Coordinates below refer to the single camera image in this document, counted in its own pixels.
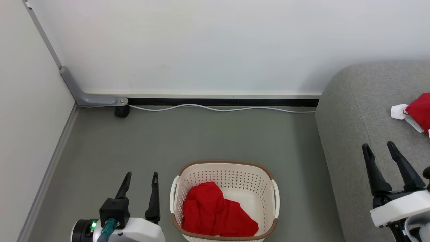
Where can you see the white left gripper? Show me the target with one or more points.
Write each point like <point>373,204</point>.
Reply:
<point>144,232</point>

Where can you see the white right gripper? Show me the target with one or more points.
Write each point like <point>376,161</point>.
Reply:
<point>403,206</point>

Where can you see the red jersey with lettering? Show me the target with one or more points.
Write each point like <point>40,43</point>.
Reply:
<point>420,109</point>

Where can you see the plain red garment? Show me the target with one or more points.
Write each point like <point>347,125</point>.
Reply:
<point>211,210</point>

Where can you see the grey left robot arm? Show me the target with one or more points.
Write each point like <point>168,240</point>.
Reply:
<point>80,232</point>

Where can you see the grey fabric sofa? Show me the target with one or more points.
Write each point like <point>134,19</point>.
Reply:
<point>356,127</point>

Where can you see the black caster wheel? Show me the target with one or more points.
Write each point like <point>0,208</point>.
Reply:
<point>121,112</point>

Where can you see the cream perforated laundry basket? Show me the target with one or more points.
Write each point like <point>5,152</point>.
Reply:
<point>228,174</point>

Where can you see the grey metal partition foot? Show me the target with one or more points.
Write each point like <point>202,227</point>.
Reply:
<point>92,99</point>

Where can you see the black baseboard strip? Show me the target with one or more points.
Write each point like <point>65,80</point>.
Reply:
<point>221,102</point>

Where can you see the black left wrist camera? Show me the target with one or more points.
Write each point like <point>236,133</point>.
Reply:
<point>114,210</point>

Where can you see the grey partition corner post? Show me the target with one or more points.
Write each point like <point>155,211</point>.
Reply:
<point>43,35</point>

